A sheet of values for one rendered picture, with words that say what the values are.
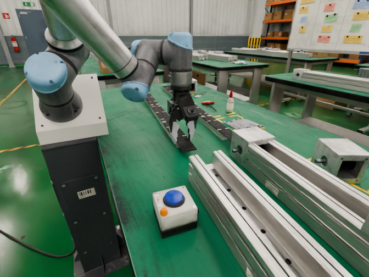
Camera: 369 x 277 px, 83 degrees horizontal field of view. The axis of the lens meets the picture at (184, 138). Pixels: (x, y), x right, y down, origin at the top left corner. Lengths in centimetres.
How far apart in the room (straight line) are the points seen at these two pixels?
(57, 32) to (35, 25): 1058
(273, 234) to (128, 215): 31
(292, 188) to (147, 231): 34
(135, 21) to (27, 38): 461
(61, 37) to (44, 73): 13
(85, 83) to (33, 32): 1040
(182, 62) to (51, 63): 41
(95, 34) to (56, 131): 49
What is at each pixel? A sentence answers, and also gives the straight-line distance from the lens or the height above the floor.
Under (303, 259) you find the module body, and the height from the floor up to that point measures 84.
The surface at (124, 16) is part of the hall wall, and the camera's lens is 1165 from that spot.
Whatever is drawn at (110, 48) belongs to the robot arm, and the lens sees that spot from 56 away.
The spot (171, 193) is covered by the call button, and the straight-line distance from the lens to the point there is 46.
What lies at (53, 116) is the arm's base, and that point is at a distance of 92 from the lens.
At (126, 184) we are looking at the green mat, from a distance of 62.
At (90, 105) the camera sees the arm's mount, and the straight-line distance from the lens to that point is 97.
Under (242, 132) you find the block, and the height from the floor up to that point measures 87.
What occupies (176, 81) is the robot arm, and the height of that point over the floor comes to 103.
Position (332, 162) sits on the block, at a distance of 71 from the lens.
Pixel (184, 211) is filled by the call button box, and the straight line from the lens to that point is 44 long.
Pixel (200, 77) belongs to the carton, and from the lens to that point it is 446.
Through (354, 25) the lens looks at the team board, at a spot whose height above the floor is 127.
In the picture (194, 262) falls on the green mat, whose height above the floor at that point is 78.
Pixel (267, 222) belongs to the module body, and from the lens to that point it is 46.
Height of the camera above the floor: 116
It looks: 26 degrees down
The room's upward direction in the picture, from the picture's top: straight up
